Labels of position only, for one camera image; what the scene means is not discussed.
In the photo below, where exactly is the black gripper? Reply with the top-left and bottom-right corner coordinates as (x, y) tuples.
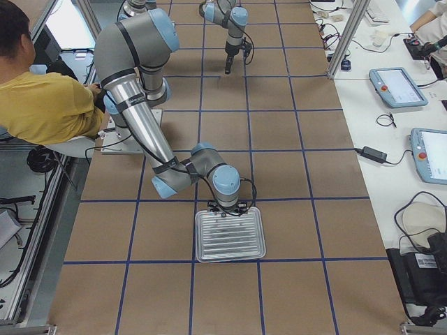
(207, 200), (249, 216)
(225, 40), (252, 74)

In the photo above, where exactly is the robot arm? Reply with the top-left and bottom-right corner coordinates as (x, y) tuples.
(117, 1), (254, 75)
(94, 8), (250, 216)

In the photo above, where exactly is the ribbed metal tray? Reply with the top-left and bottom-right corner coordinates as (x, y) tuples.
(195, 207), (266, 262)

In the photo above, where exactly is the white chair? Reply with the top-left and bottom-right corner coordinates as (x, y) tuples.
(0, 125), (101, 191)

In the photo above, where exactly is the white side table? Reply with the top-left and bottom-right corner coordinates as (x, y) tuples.
(309, 0), (447, 252)

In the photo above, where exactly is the black power adapter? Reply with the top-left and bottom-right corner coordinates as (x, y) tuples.
(354, 146), (387, 164)

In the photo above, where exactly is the blue teach pendant far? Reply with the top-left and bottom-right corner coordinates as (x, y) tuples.
(369, 67), (428, 108)

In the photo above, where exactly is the blue teach pendant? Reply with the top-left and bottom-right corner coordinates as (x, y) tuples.
(410, 128), (446, 185)
(369, 67), (428, 108)

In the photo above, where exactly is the person in yellow shirt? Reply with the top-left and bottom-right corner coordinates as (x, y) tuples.
(1, 1), (103, 145)

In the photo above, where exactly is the round white plate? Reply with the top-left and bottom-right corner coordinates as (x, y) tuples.
(402, 202), (446, 248)

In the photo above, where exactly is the blue teach pendant near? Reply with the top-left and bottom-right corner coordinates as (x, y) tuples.
(410, 128), (446, 185)

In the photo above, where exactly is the black box on table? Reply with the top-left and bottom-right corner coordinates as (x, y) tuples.
(386, 232), (446, 327)

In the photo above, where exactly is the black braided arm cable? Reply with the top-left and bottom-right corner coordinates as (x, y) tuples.
(83, 69), (258, 214)

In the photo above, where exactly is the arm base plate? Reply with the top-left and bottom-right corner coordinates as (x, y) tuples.
(100, 108), (163, 154)

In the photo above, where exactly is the aluminium corner post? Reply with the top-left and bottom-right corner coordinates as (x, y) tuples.
(327, 0), (370, 80)

